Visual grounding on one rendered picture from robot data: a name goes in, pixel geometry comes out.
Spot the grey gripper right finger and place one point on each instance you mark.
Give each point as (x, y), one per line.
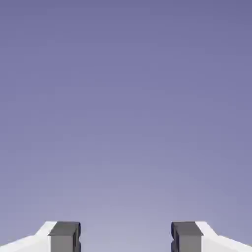
(190, 238)

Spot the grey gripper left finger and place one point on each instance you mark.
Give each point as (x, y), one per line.
(61, 238)

